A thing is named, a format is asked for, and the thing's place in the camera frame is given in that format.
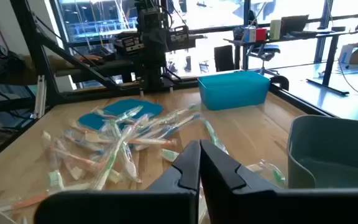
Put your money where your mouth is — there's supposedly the dark grey plastic bin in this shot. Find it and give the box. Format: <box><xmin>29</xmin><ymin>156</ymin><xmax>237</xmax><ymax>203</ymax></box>
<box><xmin>287</xmin><ymin>114</ymin><xmax>358</xmax><ymax>190</ymax></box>

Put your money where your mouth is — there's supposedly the teal plastic bin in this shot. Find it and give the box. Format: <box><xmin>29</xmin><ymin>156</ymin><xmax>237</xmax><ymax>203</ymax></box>
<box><xmin>197</xmin><ymin>70</ymin><xmax>272</xmax><ymax>111</ymax></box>

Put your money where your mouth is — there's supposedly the green toothbrush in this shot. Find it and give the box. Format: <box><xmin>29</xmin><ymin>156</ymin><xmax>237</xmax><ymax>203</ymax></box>
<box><xmin>159</xmin><ymin>147</ymin><xmax>180</xmax><ymax>163</ymax></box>
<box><xmin>246</xmin><ymin>158</ymin><xmax>288</xmax><ymax>190</ymax></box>
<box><xmin>46</xmin><ymin>169</ymin><xmax>93</xmax><ymax>191</ymax></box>
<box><xmin>106</xmin><ymin>105</ymin><xmax>145</xmax><ymax>139</ymax></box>
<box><xmin>201</xmin><ymin>119</ymin><xmax>230</xmax><ymax>156</ymax></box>
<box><xmin>140</xmin><ymin>103</ymin><xmax>200</xmax><ymax>130</ymax></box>
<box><xmin>116</xmin><ymin>143</ymin><xmax>143</xmax><ymax>184</ymax></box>
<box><xmin>90</xmin><ymin>124</ymin><xmax>136</xmax><ymax>191</ymax></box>

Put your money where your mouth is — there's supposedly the black office chair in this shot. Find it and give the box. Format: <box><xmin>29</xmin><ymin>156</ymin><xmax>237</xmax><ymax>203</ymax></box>
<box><xmin>246</xmin><ymin>43</ymin><xmax>282</xmax><ymax>77</ymax></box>

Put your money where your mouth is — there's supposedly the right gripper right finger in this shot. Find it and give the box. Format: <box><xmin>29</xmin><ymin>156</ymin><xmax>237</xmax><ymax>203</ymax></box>
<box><xmin>201</xmin><ymin>139</ymin><xmax>358</xmax><ymax>224</ymax></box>

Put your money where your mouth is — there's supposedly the red box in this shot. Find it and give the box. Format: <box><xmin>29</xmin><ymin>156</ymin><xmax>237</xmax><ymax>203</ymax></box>
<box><xmin>255</xmin><ymin>27</ymin><xmax>268</xmax><ymax>42</ymax></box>

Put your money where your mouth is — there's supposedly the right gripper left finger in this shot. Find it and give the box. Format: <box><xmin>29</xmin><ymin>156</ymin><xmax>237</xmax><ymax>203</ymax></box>
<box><xmin>34</xmin><ymin>139</ymin><xmax>201</xmax><ymax>224</ymax></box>

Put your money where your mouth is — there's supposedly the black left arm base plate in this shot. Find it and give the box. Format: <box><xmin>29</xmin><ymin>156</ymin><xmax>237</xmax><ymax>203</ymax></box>
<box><xmin>129</xmin><ymin>77</ymin><xmax>198</xmax><ymax>94</ymax></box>

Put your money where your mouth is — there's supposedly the green white box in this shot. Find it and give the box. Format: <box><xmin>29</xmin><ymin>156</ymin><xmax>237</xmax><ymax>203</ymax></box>
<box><xmin>269</xmin><ymin>19</ymin><xmax>283</xmax><ymax>41</ymax></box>

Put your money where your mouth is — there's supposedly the blue white box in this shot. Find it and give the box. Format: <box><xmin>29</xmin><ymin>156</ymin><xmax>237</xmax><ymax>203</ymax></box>
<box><xmin>243</xmin><ymin>26</ymin><xmax>257</xmax><ymax>44</ymax></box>

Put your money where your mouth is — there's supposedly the black window frame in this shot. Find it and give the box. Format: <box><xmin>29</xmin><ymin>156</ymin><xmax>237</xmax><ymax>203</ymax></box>
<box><xmin>50</xmin><ymin>0</ymin><xmax>358</xmax><ymax>78</ymax></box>

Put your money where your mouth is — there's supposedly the black chair back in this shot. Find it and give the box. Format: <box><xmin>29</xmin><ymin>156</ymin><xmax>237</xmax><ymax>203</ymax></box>
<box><xmin>213</xmin><ymin>45</ymin><xmax>235</xmax><ymax>73</ymax></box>

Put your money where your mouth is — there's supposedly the person's hand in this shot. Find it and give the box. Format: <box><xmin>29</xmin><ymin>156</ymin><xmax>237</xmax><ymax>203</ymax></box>
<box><xmin>78</xmin><ymin>54</ymin><xmax>104</xmax><ymax>64</ymax></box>

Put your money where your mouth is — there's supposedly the brown cardboard box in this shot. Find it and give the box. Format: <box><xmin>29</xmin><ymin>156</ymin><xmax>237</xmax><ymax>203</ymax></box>
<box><xmin>338</xmin><ymin>42</ymin><xmax>358</xmax><ymax>66</ymax></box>

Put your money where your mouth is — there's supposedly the silver aluminium bracket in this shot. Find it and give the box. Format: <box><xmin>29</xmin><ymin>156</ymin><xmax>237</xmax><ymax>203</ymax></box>
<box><xmin>33</xmin><ymin>74</ymin><xmax>48</xmax><ymax>119</ymax></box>

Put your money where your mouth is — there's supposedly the black table clamp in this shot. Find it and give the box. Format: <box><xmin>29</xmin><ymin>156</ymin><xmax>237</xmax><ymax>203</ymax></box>
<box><xmin>270</xmin><ymin>75</ymin><xmax>290</xmax><ymax>91</ymax></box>

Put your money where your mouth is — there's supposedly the person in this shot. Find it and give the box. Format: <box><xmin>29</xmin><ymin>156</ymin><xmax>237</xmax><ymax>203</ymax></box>
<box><xmin>0</xmin><ymin>46</ymin><xmax>105</xmax><ymax>88</ymax></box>

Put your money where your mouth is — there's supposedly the black laptop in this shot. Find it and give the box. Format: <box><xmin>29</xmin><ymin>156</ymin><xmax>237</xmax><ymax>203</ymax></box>
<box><xmin>280</xmin><ymin>14</ymin><xmax>310</xmax><ymax>35</ymax></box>

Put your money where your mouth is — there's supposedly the teal plastic lid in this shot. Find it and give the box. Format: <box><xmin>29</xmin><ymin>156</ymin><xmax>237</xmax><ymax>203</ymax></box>
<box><xmin>78</xmin><ymin>98</ymin><xmax>164</xmax><ymax>131</ymax></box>

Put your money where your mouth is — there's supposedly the black standing desk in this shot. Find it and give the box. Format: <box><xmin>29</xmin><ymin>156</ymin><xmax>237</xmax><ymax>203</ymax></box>
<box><xmin>223</xmin><ymin>27</ymin><xmax>358</xmax><ymax>96</ymax></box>

